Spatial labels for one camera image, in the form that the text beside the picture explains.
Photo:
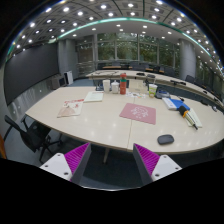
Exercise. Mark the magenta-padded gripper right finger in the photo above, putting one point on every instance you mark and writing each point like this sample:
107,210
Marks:
165,165

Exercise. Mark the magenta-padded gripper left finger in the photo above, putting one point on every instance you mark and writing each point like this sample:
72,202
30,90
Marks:
56,165

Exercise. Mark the black computer mouse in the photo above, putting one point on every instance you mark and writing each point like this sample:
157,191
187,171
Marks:
165,139

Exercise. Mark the pink mouse pad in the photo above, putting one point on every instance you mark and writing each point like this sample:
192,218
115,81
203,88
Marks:
128,112

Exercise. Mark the black office chair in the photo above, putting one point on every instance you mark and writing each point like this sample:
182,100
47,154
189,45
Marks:
31,135

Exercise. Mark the white booklet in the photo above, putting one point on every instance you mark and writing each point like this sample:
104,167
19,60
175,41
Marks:
196,120

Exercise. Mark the red white leaflet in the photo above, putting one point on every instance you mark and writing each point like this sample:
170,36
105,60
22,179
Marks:
71,108

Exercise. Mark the dark desk phone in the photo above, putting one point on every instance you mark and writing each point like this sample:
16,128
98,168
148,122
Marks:
162,94

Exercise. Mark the green white paper cup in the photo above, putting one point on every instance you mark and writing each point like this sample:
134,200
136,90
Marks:
152,91

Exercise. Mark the colourful sticker sheet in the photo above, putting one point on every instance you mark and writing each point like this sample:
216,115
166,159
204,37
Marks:
135,95

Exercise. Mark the pale green paper sheet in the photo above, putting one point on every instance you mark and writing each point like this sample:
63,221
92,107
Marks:
93,96

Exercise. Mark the grey low cabinet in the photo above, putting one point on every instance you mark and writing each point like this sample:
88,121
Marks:
56,82

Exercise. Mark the long curved conference table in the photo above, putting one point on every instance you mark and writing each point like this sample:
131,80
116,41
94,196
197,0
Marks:
166,80

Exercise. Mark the white floor appliance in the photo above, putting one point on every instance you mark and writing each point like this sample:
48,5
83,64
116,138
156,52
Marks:
69,77

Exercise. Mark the red drink bottle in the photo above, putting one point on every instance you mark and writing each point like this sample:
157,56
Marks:
123,86

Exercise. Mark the dark conference chairs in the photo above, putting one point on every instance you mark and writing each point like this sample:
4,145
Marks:
190,79

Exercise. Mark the white lidded mug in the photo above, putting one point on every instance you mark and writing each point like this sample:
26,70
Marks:
115,88

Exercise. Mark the tall white cup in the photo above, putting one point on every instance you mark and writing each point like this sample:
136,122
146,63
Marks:
106,86

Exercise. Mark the ceiling lights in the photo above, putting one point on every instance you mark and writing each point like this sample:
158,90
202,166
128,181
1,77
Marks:
103,6

